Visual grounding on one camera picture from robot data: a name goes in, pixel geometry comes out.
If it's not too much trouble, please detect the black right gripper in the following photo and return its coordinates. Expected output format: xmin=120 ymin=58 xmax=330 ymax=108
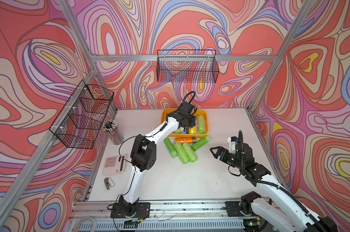
xmin=210 ymin=146 xmax=245 ymax=170

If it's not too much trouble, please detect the light green roll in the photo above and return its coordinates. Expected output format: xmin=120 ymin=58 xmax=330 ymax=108
xmin=173 ymin=127 xmax=183 ymax=133
xmin=182 ymin=143 xmax=198 ymax=162
xmin=197 ymin=115 xmax=206 ymax=134
xmin=174 ymin=143 xmax=189 ymax=164

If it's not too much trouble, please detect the green yellow trash bag roll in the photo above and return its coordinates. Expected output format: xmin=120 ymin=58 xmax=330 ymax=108
xmin=189 ymin=126 xmax=197 ymax=134

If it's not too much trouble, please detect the orange plastic storage box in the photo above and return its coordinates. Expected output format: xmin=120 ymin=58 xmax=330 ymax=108
xmin=161 ymin=108 xmax=209 ymax=138

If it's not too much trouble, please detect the green roll with label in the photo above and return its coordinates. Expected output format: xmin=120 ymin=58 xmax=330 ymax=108
xmin=191 ymin=135 xmax=211 ymax=151

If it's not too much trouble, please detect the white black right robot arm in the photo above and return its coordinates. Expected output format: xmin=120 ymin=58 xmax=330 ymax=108
xmin=210 ymin=141 xmax=338 ymax=232

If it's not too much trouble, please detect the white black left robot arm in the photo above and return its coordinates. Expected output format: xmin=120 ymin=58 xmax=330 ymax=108
xmin=111 ymin=101 xmax=197 ymax=218

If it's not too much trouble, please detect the green trash bag roll left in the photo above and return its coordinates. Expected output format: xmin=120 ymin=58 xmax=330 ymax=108
xmin=163 ymin=137 xmax=178 ymax=158

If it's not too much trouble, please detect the cup of pens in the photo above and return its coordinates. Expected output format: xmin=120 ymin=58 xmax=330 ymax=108
xmin=103 ymin=119 xmax=124 ymax=145

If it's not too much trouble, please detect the pink calculator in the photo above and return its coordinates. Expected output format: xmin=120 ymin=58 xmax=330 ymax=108
xmin=102 ymin=155 xmax=126 ymax=176

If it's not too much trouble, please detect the small grey stapler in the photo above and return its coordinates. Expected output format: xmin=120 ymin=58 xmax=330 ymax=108
xmin=104 ymin=177 xmax=115 ymax=190

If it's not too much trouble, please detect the black wire basket back wall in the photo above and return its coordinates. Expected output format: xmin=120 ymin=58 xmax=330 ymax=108
xmin=156 ymin=49 xmax=219 ymax=83

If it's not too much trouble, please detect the black wire basket wall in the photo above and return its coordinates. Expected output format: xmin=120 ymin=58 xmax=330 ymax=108
xmin=156 ymin=49 xmax=219 ymax=83
xmin=49 ymin=80 xmax=114 ymax=149

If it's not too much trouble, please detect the black wire basket left wall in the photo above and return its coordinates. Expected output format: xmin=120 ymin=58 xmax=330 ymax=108
xmin=49 ymin=80 xmax=114 ymax=149

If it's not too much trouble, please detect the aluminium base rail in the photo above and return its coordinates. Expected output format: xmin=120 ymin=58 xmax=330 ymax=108
xmin=67 ymin=198 xmax=303 ymax=224

